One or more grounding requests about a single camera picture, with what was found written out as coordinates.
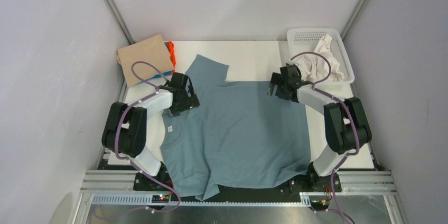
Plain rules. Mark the white plastic basket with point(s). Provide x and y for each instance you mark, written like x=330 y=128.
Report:
x=303 y=40

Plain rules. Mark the aluminium frame rail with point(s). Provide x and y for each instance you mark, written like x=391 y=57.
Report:
x=129 y=188

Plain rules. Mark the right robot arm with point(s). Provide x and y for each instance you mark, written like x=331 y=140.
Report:
x=346 y=125

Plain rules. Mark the crumpled white t-shirt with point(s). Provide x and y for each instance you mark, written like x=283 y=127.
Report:
x=314 y=68

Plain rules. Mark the folded blue t-shirt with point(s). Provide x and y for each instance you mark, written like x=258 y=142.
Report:
x=164 y=75

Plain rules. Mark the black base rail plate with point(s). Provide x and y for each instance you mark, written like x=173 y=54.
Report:
x=287 y=192

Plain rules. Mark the folded orange t-shirt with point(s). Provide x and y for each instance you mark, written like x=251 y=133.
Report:
x=171 y=49

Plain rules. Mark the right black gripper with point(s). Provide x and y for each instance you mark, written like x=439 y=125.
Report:
x=277 y=79

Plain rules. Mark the grey-blue t-shirt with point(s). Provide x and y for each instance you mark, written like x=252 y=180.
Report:
x=238 y=136

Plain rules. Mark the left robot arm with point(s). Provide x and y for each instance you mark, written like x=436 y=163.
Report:
x=125 y=131

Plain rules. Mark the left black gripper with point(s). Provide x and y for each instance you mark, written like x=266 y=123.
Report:
x=191 y=101

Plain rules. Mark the folded tan t-shirt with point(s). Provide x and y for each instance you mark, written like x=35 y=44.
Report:
x=145 y=59

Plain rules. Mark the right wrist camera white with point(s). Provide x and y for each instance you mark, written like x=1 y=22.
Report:
x=290 y=63

